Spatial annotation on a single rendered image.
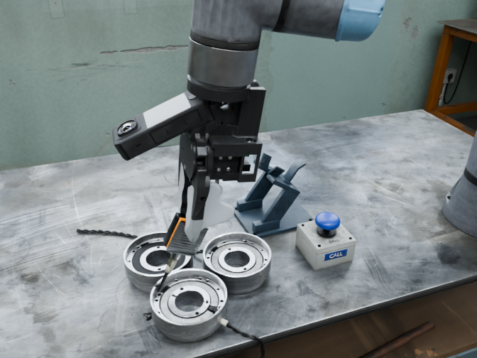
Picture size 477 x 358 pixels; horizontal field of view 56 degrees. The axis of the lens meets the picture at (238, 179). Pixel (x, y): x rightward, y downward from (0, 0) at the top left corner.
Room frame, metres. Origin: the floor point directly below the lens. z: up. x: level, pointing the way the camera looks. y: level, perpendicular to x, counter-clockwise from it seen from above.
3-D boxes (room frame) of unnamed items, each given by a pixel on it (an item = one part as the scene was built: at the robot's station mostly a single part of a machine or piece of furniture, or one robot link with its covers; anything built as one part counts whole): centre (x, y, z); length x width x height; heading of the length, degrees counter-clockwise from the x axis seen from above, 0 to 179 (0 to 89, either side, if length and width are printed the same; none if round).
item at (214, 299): (0.44, 0.07, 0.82); 0.08 x 0.08 x 0.02
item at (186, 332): (0.44, 0.07, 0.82); 0.10 x 0.10 x 0.04
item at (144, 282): (0.53, 0.12, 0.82); 0.10 x 0.10 x 0.04
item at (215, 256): (0.53, 0.00, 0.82); 0.08 x 0.08 x 0.02
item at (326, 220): (0.58, -0.14, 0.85); 0.04 x 0.04 x 0.05
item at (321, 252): (0.58, -0.15, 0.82); 0.08 x 0.07 x 0.05; 110
